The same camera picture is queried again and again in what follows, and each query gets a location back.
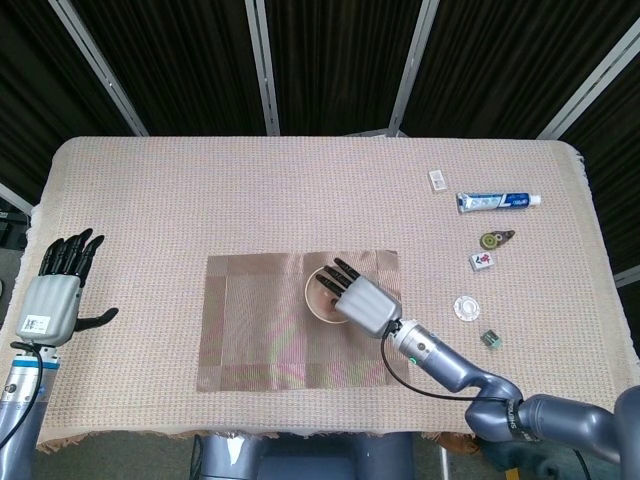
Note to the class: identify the grey screen frame post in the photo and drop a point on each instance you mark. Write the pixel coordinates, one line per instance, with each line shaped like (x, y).
(100, 70)
(627, 279)
(265, 70)
(412, 65)
(15, 197)
(590, 85)

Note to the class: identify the black equipment box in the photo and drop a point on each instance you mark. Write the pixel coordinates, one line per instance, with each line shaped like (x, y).
(12, 232)

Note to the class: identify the white mahjong tile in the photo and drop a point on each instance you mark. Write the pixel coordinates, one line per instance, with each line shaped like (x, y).
(482, 261)

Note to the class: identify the small green terminal block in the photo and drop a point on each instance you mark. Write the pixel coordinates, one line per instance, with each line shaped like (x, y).
(491, 340)

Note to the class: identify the pink woven tablecloth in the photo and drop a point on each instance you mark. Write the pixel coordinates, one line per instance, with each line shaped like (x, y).
(200, 200)

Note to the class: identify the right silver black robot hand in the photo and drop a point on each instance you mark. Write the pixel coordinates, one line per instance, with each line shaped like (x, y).
(367, 305)

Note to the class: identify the white round cap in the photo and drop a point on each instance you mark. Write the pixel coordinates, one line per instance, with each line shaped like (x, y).
(466, 307)

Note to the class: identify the brown woven placemat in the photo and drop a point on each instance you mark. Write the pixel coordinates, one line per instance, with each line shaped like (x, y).
(250, 325)

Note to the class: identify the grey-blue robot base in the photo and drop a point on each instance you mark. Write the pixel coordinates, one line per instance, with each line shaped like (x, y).
(300, 460)

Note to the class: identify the grey screen foot plate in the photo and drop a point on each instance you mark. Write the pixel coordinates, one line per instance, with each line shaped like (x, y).
(375, 132)

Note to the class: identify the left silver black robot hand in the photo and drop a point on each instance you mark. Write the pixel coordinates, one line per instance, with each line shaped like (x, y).
(50, 305)

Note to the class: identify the beige bowl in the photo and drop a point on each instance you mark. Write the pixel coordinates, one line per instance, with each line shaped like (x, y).
(314, 300)

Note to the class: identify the blue white toothpaste tube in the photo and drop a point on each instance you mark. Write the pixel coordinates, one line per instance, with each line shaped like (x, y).
(490, 202)

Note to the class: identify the dark pleated screen panel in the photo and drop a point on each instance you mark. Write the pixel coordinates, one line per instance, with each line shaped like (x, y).
(500, 65)
(185, 70)
(340, 65)
(615, 165)
(40, 100)

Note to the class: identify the small white box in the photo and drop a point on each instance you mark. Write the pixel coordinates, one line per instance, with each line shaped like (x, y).
(437, 181)

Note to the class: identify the metal table leg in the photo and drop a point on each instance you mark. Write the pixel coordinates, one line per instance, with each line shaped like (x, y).
(444, 460)

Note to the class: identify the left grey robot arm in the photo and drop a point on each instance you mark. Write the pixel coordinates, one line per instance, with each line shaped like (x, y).
(20, 395)

